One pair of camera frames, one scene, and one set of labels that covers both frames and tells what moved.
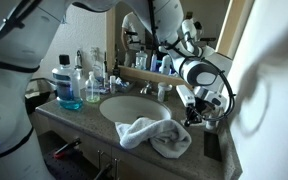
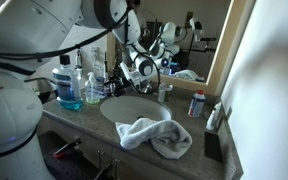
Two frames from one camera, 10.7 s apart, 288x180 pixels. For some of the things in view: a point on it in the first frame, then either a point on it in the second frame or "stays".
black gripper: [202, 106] to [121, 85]
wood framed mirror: [132, 46] stays
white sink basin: [129, 108] stays
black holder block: [212, 146] stays
